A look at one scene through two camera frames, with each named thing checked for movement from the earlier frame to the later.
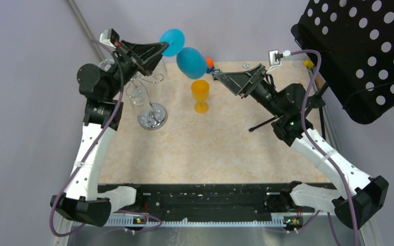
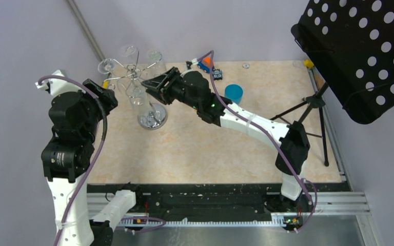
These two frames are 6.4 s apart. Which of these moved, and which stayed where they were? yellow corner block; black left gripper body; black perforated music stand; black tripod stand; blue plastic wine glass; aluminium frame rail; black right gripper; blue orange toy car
Moved: black left gripper body; blue plastic wine glass; black right gripper
Stayed: aluminium frame rail; black perforated music stand; blue orange toy car; black tripod stand; yellow corner block
